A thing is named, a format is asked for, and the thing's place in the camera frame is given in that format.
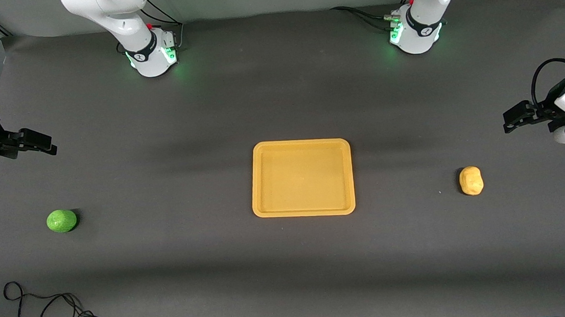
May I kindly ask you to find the green apple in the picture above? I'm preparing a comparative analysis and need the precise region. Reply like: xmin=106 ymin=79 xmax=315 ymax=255
xmin=46 ymin=209 xmax=78 ymax=234

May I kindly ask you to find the yellow potato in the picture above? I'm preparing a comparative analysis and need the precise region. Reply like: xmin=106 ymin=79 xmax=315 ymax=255
xmin=458 ymin=165 xmax=485 ymax=197

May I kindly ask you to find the orange plastic tray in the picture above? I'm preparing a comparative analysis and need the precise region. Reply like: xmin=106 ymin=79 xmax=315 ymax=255
xmin=248 ymin=136 xmax=356 ymax=221

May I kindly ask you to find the black right arm base cable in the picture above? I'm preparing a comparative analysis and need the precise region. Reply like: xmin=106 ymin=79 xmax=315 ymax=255
xmin=138 ymin=0 xmax=186 ymax=53

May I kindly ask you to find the black arm base cable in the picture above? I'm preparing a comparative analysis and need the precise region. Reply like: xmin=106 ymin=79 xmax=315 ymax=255
xmin=138 ymin=0 xmax=186 ymax=53
xmin=329 ymin=0 xmax=420 ymax=34

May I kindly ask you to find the black left arm base cable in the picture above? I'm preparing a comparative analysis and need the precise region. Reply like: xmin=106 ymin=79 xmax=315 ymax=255
xmin=329 ymin=0 xmax=420 ymax=34

